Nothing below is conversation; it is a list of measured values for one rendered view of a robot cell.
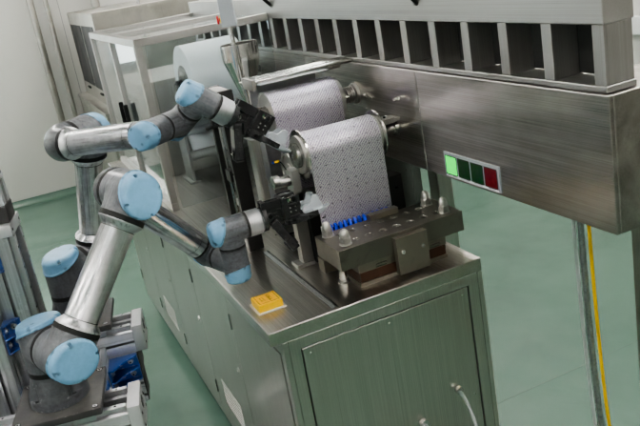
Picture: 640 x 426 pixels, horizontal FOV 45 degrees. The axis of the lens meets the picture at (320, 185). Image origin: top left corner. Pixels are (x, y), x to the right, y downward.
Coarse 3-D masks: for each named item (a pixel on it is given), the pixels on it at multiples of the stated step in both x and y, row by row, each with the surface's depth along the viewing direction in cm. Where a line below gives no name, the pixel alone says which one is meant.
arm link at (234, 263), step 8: (216, 248) 222; (240, 248) 214; (216, 256) 219; (224, 256) 215; (232, 256) 214; (240, 256) 214; (248, 256) 218; (216, 264) 219; (224, 264) 216; (232, 264) 214; (240, 264) 215; (248, 264) 217; (224, 272) 218; (232, 272) 215; (240, 272) 215; (248, 272) 217; (232, 280) 216; (240, 280) 216
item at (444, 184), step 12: (432, 180) 259; (444, 180) 257; (432, 192) 261; (444, 192) 258; (636, 228) 178; (456, 240) 264; (636, 240) 179; (636, 252) 180; (636, 264) 181; (636, 276) 182; (636, 288) 183; (636, 300) 184; (636, 312) 185; (636, 324) 187
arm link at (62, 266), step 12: (60, 252) 243; (72, 252) 241; (84, 252) 246; (48, 264) 238; (60, 264) 238; (72, 264) 240; (48, 276) 239; (60, 276) 238; (72, 276) 240; (60, 288) 239; (72, 288) 241
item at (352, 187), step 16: (352, 160) 227; (368, 160) 229; (384, 160) 231; (320, 176) 223; (336, 176) 226; (352, 176) 228; (368, 176) 230; (384, 176) 232; (320, 192) 224; (336, 192) 227; (352, 192) 229; (368, 192) 231; (384, 192) 233; (336, 208) 228; (352, 208) 230; (368, 208) 232; (384, 208) 234
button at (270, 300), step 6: (264, 294) 215; (270, 294) 215; (276, 294) 214; (252, 300) 213; (258, 300) 212; (264, 300) 212; (270, 300) 211; (276, 300) 211; (282, 300) 212; (258, 306) 209; (264, 306) 210; (270, 306) 210; (276, 306) 211
